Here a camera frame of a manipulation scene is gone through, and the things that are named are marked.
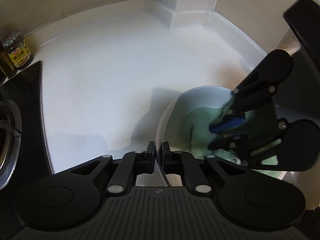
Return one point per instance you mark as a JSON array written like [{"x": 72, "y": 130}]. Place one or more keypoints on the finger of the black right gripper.
[
  {"x": 228, "y": 121},
  {"x": 225, "y": 143}
]

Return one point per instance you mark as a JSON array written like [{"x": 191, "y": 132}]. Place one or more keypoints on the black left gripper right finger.
[{"x": 186, "y": 166}]

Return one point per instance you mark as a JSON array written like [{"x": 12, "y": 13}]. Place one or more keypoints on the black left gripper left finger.
[{"x": 130, "y": 167}]

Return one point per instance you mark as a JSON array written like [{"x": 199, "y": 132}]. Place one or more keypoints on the green microfibre cloth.
[{"x": 195, "y": 134}]

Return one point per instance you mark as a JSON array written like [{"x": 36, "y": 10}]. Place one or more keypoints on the white ceramic bowl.
[{"x": 169, "y": 128}]

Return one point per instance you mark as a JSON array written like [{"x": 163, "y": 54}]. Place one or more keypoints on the black gas stove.
[{"x": 24, "y": 155}]

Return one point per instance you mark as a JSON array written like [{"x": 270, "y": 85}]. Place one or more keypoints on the dark soy sauce bottle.
[{"x": 6, "y": 64}]

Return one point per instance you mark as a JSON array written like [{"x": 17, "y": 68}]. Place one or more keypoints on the yellow label sauce jar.
[{"x": 17, "y": 50}]

